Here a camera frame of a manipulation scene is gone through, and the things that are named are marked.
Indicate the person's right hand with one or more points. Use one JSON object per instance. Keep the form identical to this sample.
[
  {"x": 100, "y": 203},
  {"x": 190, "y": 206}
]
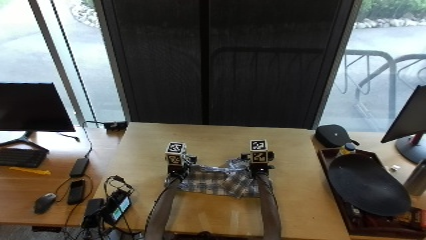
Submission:
[{"x": 259, "y": 166}]

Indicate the person's left hand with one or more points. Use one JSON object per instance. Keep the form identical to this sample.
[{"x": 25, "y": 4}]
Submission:
[{"x": 178, "y": 165}]

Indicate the blue white plaid cloth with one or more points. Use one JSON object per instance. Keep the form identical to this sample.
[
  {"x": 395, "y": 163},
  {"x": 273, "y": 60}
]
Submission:
[{"x": 221, "y": 181}]

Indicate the white marker cube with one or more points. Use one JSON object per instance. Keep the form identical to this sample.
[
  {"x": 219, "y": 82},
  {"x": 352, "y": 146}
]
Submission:
[
  {"x": 174, "y": 150},
  {"x": 258, "y": 149}
]

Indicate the dark wooden tray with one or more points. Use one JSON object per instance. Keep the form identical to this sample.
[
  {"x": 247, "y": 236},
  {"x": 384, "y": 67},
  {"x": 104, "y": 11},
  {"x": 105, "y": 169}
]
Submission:
[{"x": 330, "y": 166}]

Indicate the black device with screen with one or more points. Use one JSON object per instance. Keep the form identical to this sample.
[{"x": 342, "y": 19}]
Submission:
[{"x": 117, "y": 206}]

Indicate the black table clamp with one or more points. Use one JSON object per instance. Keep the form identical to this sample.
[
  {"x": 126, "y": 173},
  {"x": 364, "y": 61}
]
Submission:
[{"x": 114, "y": 125}]

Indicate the black zip case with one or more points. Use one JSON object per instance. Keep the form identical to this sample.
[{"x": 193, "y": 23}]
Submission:
[{"x": 332, "y": 135}]

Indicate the yellow bottle with black cap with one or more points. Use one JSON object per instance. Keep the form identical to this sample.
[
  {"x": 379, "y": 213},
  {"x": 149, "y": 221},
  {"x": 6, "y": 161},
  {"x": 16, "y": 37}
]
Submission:
[{"x": 347, "y": 149}]

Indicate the black power adapter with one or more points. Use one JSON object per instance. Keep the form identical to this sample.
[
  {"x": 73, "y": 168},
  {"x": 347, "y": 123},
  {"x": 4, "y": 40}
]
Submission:
[{"x": 78, "y": 167}]

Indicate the small black charger box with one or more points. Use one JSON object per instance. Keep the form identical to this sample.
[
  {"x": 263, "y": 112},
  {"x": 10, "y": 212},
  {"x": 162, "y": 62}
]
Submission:
[{"x": 92, "y": 209}]

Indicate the black smartphone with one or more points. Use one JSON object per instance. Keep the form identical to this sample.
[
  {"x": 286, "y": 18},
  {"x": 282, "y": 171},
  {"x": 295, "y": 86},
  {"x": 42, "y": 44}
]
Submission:
[{"x": 76, "y": 191}]

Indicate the black oval plate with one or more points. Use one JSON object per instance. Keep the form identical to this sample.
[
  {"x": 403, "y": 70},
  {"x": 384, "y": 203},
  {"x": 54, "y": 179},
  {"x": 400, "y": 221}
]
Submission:
[{"x": 367, "y": 185}]

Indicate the small white cube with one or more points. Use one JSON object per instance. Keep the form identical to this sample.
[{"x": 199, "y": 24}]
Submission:
[{"x": 394, "y": 168}]

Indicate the black computer mouse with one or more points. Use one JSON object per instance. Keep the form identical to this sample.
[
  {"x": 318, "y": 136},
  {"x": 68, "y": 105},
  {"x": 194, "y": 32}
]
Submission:
[{"x": 44, "y": 203}]

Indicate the dark window blind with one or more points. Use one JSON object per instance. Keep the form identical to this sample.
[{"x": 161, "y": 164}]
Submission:
[{"x": 226, "y": 61}]

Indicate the yellow flat tool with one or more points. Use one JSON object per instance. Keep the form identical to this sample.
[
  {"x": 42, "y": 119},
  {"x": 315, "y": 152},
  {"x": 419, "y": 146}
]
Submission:
[{"x": 29, "y": 171}]

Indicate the black keyboard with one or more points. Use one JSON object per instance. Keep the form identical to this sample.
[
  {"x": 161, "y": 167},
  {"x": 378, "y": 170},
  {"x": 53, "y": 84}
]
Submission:
[{"x": 21, "y": 157}]

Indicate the silver metal bottle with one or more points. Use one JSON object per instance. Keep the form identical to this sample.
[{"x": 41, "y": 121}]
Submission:
[{"x": 416, "y": 180}]

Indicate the dark monitor on round stand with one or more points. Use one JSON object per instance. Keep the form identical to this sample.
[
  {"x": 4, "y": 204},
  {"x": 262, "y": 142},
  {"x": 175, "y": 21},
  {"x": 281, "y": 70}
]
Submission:
[{"x": 408, "y": 125}]

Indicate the metal bicycle rack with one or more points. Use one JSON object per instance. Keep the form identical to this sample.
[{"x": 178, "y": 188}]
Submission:
[{"x": 376, "y": 83}]

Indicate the black computer monitor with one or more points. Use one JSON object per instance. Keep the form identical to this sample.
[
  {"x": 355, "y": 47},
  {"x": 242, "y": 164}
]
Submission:
[{"x": 30, "y": 108}]

